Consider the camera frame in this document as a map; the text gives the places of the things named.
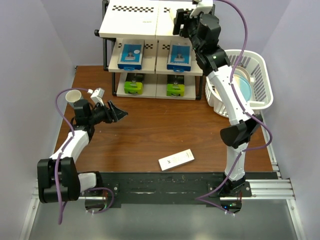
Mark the aluminium rail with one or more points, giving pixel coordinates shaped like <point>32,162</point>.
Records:
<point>163,206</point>

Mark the white Harry's razor box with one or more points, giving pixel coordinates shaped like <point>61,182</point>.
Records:
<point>172,13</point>

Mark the beige and blue plate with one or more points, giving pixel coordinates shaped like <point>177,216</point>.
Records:
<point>242,78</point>

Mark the blue ceramic mug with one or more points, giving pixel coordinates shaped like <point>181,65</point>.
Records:
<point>72,96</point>

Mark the blue razor package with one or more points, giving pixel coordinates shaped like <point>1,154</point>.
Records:
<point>179,57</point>

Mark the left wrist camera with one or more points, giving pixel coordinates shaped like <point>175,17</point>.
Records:
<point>97,96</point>

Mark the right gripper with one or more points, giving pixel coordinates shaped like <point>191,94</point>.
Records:
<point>183,17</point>

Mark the black green razor box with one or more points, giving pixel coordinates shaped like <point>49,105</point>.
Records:
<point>134,83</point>

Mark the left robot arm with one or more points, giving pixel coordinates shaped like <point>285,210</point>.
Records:
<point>57,176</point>

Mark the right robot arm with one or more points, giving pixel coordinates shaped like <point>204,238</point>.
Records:
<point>203,31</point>

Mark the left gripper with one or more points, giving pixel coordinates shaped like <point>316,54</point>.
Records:
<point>113,114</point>

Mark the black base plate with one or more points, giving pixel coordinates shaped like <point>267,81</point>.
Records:
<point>169,188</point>

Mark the black green razor package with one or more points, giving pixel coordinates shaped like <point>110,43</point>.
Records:
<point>175,86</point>

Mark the blue booklet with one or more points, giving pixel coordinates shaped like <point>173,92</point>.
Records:
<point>131,54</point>

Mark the white three-tier shelf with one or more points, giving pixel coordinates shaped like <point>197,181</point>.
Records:
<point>153,60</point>

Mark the white plastic basket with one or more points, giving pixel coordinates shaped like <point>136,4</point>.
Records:
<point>262,95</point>

